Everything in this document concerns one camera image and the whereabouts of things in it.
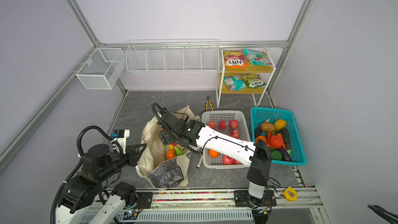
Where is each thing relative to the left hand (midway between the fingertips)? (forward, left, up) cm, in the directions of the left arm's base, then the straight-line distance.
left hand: (145, 148), depth 66 cm
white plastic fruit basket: (+14, -49, -19) cm, 54 cm away
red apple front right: (-2, -41, -19) cm, 45 cm away
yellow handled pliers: (+42, -29, -24) cm, 57 cm away
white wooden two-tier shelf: (+56, -57, -8) cm, 80 cm away
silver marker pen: (+1, -23, -23) cm, 33 cm away
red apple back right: (+21, -45, -20) cm, 54 cm away
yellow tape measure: (-18, -66, -22) cm, 72 cm away
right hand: (+9, -9, -2) cm, 13 cm away
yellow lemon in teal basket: (+18, -73, -18) cm, 77 cm away
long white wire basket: (+59, -9, +6) cm, 60 cm away
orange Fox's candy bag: (+45, -46, +11) cm, 65 cm away
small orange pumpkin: (+11, -59, -20) cm, 64 cm away
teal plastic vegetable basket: (+27, -63, -19) cm, 71 cm away
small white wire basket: (+54, +36, +1) cm, 65 cm away
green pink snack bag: (+45, -58, +12) cm, 74 cm away
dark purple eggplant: (-1, -69, -19) cm, 72 cm away
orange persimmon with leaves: (+4, -7, -19) cm, 21 cm away
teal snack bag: (+43, -47, -6) cm, 65 cm away
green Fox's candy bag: (+45, -60, -6) cm, 75 cm away
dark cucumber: (+9, -74, -19) cm, 77 cm away
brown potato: (+17, -64, -17) cm, 68 cm away
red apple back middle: (+22, -38, -20) cm, 48 cm away
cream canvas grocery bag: (-9, -7, -4) cm, 12 cm away
